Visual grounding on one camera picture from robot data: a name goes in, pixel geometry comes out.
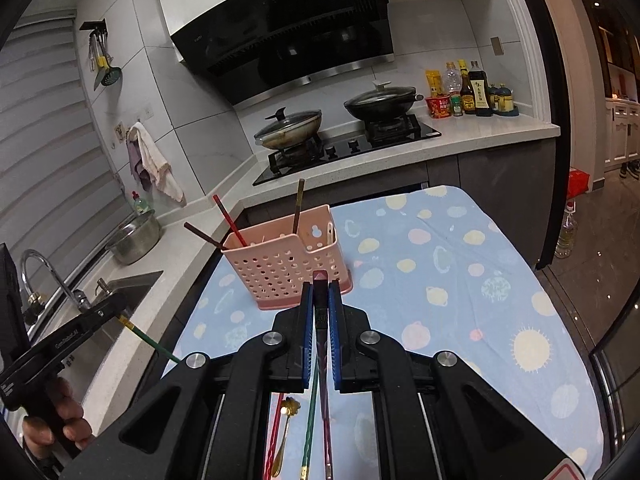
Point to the brown sauce bottle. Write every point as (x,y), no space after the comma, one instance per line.
(466,91)

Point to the steel mixing bowl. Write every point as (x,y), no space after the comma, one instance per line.
(135,239)

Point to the red chopstick green end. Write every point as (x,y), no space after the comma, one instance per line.
(273,437)

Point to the blue planet print tablecloth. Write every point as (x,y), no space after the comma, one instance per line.
(434,272)

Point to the plastic bottle on floor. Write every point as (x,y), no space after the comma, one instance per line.
(566,241)

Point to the yellow seasoning packet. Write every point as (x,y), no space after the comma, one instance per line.
(434,81)

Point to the pink perforated utensil holder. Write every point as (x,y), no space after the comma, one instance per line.
(276,263)

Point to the left wok with lid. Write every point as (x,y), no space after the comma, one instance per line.
(287,130)

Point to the dark soy sauce bottle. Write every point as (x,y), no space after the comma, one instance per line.
(479,84)

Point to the right black wok with lid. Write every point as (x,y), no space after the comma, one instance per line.
(384,103)

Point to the small jars on tray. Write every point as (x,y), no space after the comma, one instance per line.
(502,102)

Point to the small green cap jar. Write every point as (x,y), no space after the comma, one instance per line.
(456,105)

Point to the red instant noodle cup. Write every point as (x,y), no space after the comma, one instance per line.
(438,106)

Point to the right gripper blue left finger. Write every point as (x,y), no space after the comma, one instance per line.
(307,304)

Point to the black gas stove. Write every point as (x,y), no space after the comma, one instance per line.
(316,151)

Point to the dark purple chopstick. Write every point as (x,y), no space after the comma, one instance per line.
(203,236)

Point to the bright red chopstick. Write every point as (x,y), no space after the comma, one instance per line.
(229,220)

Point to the white hanging towel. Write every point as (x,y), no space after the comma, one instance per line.
(156,163)

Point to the purple hanging cloth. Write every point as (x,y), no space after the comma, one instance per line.
(137,169)

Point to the chrome sink faucet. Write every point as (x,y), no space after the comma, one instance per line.
(39,276)

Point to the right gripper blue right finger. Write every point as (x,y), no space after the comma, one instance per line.
(335,312)

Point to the green dish soap bottle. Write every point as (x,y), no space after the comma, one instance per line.
(141,206)

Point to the hanging utensil rack tools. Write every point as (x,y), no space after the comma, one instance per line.
(101,61)

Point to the white ceramic soup spoon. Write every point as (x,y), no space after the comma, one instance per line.
(330,233)

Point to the red bag on floor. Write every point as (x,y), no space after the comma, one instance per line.
(577,184)

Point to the black range hood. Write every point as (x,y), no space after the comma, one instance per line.
(252,50)

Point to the gold flower spoon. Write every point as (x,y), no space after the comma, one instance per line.
(289,407)

